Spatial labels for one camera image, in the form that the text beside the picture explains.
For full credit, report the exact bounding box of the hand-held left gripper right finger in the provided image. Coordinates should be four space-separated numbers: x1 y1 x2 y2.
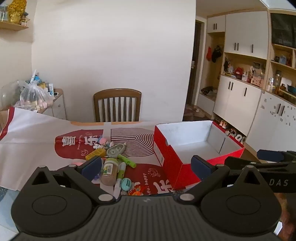
173 155 263 205

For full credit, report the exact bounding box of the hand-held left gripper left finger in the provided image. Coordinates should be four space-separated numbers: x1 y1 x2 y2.
30 157 116 205

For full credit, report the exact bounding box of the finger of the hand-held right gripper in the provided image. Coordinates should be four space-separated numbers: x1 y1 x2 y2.
225 156 292 172
257 149 296 163

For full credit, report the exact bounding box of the small spice jar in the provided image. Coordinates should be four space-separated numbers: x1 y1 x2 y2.
101 158 119 186

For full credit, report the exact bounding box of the grey correction tape dispenser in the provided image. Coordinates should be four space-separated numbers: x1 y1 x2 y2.
106 143 127 158

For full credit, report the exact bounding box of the pink-haired toy figure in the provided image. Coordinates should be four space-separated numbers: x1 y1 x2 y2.
99 137 112 149

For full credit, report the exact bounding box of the white pen with green label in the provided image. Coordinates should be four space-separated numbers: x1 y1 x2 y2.
113 162 126 197

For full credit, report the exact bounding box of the red cardboard box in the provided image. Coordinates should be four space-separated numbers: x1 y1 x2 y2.
154 120 245 190

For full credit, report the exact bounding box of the green highlighter pen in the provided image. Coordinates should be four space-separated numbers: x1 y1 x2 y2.
117 153 137 168

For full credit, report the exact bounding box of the small yellow box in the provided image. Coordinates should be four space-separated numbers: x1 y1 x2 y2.
85 149 106 161

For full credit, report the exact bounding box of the row of shoes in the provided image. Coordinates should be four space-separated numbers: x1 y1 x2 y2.
215 118 247 144

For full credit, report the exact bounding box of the white cardboard box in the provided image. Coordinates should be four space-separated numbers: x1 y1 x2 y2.
0 107 208 197

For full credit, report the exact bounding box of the white drawer cabinet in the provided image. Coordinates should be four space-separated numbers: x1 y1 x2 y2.
38 88 67 120

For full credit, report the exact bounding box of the brown wooden chair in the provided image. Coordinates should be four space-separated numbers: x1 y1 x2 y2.
93 88 142 122

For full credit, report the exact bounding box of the clear plastic bag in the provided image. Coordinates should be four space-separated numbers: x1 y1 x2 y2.
14 80 55 110

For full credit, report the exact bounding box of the dark wooden door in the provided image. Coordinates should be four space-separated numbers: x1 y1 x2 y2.
186 20 205 107

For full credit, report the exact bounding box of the black hanging bag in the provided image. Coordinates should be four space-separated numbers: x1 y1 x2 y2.
211 45 222 63

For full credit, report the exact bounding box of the clear glass dome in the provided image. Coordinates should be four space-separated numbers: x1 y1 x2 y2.
0 82 22 112

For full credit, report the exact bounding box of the dark chalkboard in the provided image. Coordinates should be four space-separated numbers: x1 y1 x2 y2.
270 13 296 48

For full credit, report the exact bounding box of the golden ornament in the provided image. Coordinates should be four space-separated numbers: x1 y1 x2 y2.
7 0 25 24

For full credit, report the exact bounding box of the white wall cabinet unit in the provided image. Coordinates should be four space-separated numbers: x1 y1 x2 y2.
196 9 296 163

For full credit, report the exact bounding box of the wooden wall shelf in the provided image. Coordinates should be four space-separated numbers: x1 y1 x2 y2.
0 22 29 31

